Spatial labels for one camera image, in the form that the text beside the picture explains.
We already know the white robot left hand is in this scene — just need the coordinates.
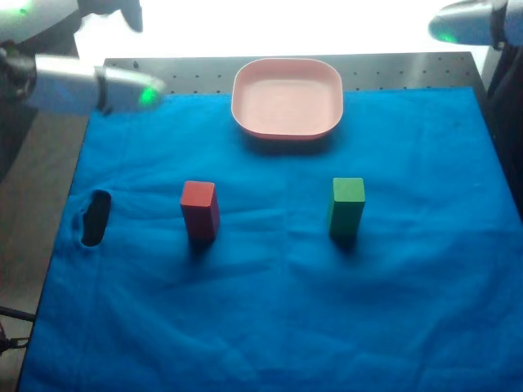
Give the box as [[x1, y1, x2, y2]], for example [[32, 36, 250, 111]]
[[0, 0, 167, 118]]

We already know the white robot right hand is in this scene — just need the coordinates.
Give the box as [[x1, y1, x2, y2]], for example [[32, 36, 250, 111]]
[[427, 0, 523, 46]]

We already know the red cube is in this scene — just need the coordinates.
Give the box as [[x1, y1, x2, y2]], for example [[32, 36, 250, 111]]
[[180, 180, 221, 242]]

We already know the green rectangular block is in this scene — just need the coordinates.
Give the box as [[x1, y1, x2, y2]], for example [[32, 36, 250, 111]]
[[328, 176, 366, 242]]

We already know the pink square plate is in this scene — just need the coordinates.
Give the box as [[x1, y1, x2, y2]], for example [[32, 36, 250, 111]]
[[231, 57, 344, 142]]

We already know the blue cloth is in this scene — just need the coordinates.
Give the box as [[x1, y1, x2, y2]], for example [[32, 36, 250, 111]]
[[18, 87, 523, 392]]

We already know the black cable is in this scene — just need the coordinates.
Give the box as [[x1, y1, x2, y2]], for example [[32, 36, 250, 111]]
[[0, 306, 37, 323]]

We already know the black strap with clip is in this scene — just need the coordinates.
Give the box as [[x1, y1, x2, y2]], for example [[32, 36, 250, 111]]
[[0, 336, 30, 352]]

